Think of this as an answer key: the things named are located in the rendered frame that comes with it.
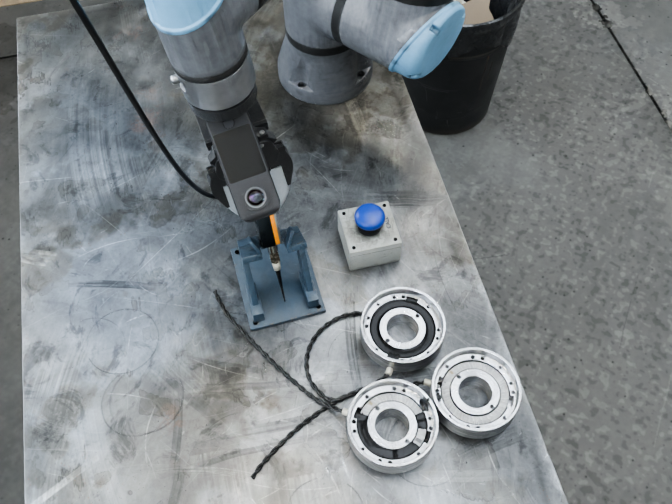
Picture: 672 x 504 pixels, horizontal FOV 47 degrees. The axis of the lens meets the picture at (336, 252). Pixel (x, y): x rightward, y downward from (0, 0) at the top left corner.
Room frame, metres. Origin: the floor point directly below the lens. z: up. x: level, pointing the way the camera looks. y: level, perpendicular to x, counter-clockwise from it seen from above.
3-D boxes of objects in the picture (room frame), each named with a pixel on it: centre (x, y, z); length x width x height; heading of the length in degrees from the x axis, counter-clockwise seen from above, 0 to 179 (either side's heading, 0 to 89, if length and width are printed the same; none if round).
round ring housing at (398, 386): (0.32, -0.06, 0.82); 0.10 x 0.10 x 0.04
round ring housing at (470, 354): (0.35, -0.16, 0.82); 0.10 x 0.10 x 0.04
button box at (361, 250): (0.59, -0.04, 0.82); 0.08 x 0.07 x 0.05; 12
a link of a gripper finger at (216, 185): (0.55, 0.12, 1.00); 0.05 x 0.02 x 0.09; 109
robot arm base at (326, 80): (0.92, 0.01, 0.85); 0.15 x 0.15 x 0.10
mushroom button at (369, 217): (0.58, -0.04, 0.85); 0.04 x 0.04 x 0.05
